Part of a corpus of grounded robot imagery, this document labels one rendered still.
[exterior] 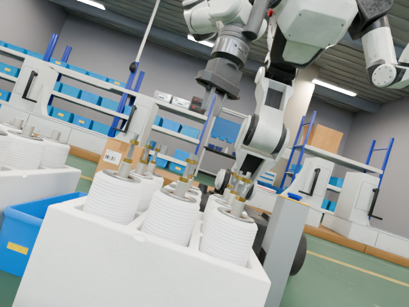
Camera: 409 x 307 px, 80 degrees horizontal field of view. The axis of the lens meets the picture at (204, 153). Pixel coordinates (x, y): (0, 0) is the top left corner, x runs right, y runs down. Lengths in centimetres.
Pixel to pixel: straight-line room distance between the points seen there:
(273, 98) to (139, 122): 179
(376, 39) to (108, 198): 104
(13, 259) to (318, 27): 111
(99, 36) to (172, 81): 313
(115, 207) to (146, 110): 229
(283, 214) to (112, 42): 997
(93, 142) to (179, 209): 236
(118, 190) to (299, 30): 86
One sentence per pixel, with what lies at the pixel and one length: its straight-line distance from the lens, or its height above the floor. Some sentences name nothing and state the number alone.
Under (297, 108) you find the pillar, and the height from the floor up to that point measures 265.
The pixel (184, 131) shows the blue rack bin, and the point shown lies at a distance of 523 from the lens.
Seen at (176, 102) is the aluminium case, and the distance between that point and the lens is 539.
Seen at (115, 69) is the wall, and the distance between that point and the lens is 996.
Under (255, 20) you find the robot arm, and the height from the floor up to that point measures 68.
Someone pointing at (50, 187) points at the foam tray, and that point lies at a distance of 78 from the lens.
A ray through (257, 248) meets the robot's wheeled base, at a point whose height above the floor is 8.
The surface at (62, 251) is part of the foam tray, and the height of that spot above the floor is 12.
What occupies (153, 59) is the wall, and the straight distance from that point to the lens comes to 979.
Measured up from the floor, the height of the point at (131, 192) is 23.
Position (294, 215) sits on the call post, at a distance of 69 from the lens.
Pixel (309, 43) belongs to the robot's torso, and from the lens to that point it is 111.
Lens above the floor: 33
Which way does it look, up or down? 3 degrees up
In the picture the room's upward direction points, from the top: 19 degrees clockwise
